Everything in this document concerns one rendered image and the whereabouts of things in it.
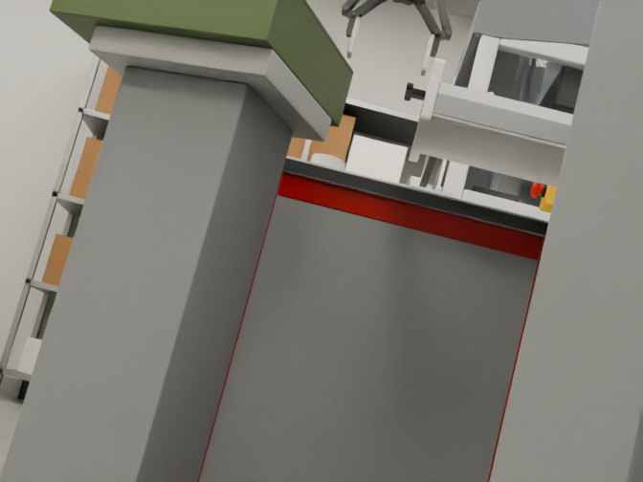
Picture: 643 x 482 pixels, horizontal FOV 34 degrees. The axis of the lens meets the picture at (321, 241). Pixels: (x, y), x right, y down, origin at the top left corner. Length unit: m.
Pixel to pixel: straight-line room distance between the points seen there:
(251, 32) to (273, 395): 0.77
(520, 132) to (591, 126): 0.98
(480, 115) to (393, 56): 4.58
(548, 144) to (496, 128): 0.09
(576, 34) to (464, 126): 1.12
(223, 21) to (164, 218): 0.28
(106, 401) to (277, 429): 0.56
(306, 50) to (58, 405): 0.61
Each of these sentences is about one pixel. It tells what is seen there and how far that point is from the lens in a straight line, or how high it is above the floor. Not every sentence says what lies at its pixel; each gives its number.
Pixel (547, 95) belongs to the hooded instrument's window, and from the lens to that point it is 2.85.
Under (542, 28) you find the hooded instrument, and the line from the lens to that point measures 2.88.
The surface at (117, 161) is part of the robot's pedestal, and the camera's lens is 1.54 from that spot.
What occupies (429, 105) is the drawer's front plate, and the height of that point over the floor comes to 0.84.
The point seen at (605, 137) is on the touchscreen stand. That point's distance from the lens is 0.82.
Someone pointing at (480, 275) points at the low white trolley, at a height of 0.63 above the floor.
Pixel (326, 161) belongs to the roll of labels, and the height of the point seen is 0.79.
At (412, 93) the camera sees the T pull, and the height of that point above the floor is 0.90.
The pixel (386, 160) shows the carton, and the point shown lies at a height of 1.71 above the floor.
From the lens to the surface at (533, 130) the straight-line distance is 1.82.
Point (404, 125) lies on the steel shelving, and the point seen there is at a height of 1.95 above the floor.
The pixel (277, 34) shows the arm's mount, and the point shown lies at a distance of 1.46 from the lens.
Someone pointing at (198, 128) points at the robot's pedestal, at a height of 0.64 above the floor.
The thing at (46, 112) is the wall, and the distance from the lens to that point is 6.38.
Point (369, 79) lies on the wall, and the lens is 6.32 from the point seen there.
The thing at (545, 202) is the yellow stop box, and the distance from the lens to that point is 2.23.
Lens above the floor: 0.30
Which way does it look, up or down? 9 degrees up
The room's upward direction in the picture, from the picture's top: 15 degrees clockwise
